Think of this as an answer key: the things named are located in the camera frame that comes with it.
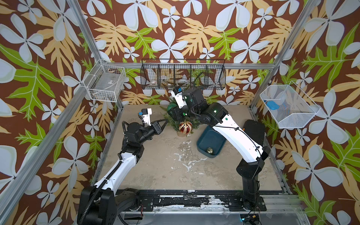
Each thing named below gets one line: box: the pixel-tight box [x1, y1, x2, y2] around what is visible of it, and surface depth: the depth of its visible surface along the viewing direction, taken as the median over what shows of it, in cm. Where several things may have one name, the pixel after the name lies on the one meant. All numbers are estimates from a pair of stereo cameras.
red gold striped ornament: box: [178, 120, 193, 135], surface depth 72 cm
